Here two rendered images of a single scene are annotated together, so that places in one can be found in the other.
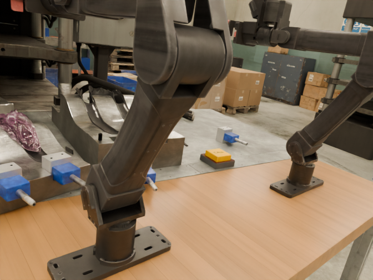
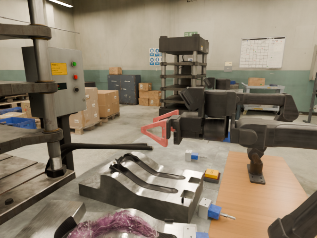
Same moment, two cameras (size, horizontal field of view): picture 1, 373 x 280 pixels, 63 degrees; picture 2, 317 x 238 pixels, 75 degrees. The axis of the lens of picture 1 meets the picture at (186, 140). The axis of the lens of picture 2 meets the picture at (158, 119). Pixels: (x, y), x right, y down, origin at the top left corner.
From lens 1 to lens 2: 0.67 m
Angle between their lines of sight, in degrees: 29
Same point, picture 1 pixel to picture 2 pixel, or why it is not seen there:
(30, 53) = (22, 142)
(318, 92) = (147, 94)
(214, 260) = not seen: outside the picture
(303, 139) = (258, 150)
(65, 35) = (53, 119)
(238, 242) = not seen: hidden behind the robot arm
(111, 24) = (70, 97)
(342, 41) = (270, 99)
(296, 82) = (133, 90)
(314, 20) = (132, 51)
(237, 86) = (105, 103)
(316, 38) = (254, 98)
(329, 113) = not seen: hidden behind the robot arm
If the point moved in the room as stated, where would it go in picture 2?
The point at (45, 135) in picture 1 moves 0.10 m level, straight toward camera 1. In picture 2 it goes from (145, 218) to (172, 231)
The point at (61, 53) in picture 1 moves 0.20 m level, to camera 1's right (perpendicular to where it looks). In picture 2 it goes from (53, 135) to (94, 129)
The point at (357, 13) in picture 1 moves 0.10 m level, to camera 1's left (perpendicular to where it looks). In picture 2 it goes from (166, 49) to (162, 48)
